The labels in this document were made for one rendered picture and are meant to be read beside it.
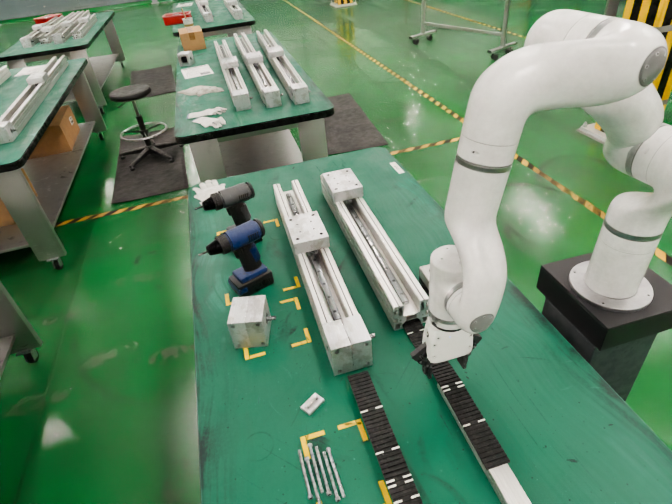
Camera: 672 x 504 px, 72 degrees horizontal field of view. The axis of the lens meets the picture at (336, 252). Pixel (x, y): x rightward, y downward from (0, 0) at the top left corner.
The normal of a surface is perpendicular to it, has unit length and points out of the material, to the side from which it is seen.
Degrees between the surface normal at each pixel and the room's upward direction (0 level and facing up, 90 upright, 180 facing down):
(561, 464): 0
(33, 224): 90
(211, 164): 90
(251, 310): 0
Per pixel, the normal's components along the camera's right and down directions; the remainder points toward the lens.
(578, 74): -0.29, 0.56
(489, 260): 0.25, -0.14
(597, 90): -0.22, 0.82
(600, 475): -0.09, -0.80
